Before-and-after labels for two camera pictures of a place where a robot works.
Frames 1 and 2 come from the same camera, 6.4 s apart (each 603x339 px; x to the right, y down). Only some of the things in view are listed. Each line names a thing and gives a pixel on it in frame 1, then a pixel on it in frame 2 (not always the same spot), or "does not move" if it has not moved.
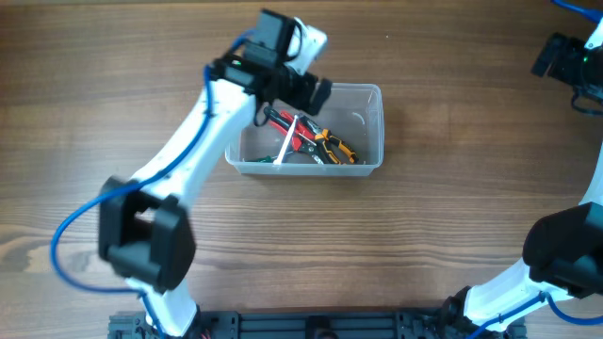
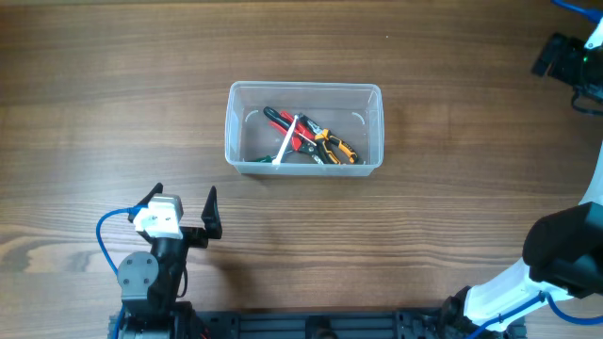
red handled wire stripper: (304, 139) does not move
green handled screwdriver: (266, 159) does not move
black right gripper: (562, 70) does not move
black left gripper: (301, 96) to (198, 236)
